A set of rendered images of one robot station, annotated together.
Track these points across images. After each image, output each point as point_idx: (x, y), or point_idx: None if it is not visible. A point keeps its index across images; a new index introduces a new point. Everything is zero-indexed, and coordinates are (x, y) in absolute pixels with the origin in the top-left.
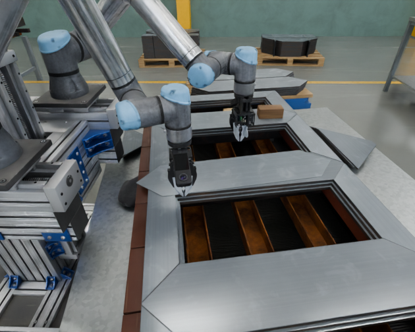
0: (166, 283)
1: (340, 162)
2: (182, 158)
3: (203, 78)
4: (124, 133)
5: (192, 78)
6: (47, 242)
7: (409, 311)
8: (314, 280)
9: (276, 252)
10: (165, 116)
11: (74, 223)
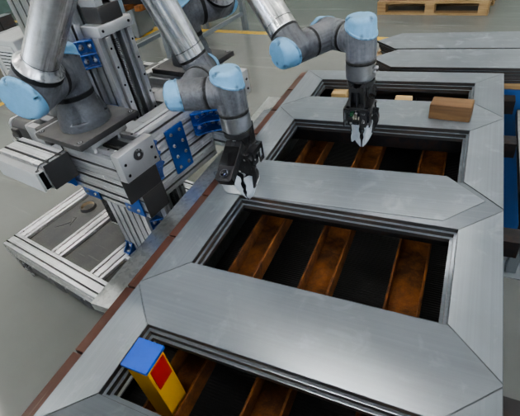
0: (169, 274)
1: (498, 208)
2: (232, 152)
3: (282, 57)
4: (262, 113)
5: (272, 56)
6: (153, 217)
7: (392, 413)
8: (305, 330)
9: (291, 287)
10: (209, 101)
11: (148, 199)
